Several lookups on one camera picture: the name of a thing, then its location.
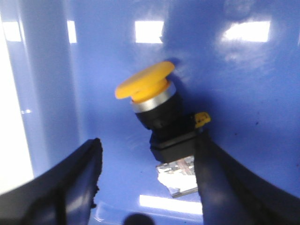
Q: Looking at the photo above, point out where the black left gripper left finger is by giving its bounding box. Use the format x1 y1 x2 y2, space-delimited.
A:
0 138 103 225

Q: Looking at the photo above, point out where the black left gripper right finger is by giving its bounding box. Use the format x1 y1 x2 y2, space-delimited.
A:
194 130 300 225

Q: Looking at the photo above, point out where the yellow mushroom push button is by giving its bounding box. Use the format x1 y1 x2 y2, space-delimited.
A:
115 61 211 198

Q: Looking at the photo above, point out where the blue plastic bin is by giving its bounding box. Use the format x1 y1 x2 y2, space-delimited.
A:
0 0 300 225

